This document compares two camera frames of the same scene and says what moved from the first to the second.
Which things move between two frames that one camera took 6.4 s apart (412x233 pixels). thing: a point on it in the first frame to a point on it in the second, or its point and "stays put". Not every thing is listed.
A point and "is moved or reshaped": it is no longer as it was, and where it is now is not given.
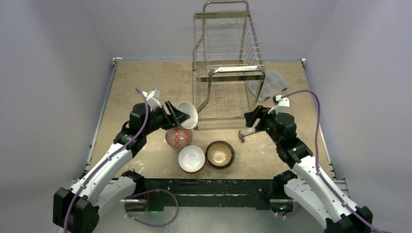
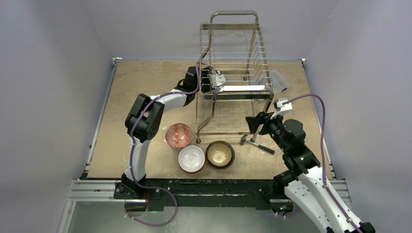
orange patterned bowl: x=179 y=137 stays put
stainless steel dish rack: x=228 y=74 is moved or reshaped
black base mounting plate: x=182 y=194 stays put
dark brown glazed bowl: x=220 y=155 stays put
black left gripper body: x=159 y=119 to x=205 y=84
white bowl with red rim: x=191 y=159 stays put
